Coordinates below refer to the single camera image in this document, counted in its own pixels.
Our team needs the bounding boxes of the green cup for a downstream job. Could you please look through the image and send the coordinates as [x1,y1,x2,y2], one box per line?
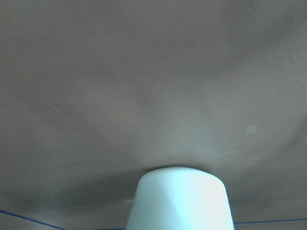
[126,167,234,230]

